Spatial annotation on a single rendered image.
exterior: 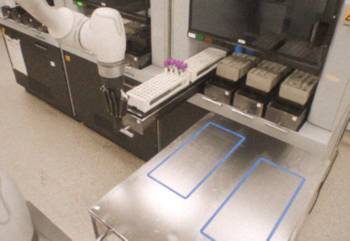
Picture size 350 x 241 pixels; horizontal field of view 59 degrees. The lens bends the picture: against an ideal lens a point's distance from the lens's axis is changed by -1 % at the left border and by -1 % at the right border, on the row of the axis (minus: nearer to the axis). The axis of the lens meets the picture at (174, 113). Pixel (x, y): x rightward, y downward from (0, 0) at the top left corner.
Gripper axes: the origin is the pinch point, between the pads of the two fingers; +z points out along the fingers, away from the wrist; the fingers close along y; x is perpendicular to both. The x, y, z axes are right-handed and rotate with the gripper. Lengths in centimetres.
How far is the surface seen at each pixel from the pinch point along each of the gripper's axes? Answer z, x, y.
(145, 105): -4.1, -10.4, -4.9
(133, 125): 3.9, -6.0, -2.0
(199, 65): -6.3, -49.2, -3.1
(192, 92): 2.1, -39.1, -6.8
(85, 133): 80, -46, 95
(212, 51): -6, -66, 1
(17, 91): 80, -47, 194
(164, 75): -6.4, -30.4, 2.7
